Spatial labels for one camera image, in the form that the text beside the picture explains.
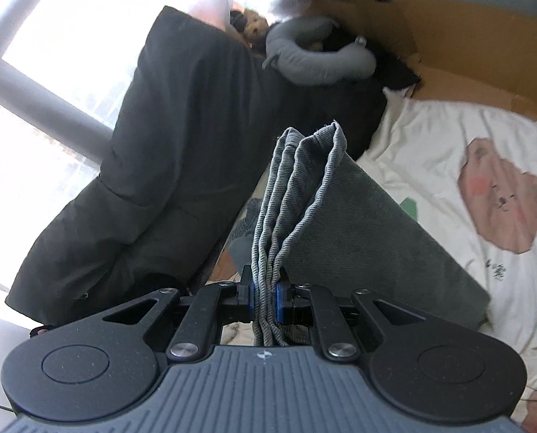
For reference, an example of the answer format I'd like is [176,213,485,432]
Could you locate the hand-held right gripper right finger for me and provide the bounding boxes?
[276,268,432,362]

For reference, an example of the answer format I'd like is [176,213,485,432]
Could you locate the small teddy bear toy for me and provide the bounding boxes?
[228,8,269,48]

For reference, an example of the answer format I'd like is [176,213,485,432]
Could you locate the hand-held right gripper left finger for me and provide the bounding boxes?
[102,265,256,362]

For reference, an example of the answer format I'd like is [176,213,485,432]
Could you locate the bear printed bedsheet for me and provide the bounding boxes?
[210,88,537,433]

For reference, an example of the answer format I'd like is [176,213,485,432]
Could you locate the blue denim pants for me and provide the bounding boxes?
[230,119,492,348]

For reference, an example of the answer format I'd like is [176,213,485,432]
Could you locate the black cloth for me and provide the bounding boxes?
[323,27,423,91]

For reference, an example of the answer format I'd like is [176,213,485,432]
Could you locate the grey neck pillow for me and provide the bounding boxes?
[263,16,377,86]

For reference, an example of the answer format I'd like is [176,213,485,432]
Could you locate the flattened cardboard box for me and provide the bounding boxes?
[302,0,537,120]

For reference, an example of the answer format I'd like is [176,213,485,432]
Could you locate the charcoal cushion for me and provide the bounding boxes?
[268,54,389,158]

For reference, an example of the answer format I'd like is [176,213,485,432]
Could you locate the dark grey pillow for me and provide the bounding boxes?
[4,5,296,325]

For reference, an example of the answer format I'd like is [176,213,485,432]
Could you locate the white window frame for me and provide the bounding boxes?
[0,0,116,163]

